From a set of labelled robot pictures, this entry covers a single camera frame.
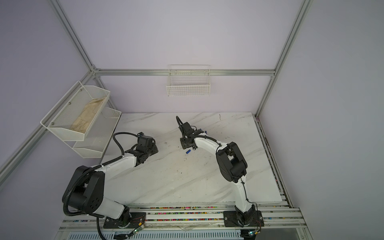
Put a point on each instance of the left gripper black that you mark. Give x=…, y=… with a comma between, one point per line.
x=154, y=149

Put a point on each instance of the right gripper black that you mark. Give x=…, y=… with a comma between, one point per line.
x=184, y=146

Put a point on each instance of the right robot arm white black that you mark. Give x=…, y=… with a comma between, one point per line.
x=232, y=166

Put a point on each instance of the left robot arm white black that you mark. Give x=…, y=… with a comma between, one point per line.
x=85, y=193

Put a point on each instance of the beige cloth in shelf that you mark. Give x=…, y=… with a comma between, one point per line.
x=83, y=121

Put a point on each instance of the white wire wall basket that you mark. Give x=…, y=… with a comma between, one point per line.
x=188, y=80

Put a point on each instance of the white mesh two-tier wall shelf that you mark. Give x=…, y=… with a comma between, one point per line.
x=94, y=142

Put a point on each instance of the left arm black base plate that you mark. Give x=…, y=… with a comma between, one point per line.
x=132, y=221

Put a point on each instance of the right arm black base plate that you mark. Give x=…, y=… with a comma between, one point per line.
x=251, y=218

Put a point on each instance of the aluminium enclosure frame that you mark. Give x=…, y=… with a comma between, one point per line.
x=187, y=38

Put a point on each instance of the aluminium rail base frame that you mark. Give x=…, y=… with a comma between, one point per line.
x=217, y=222

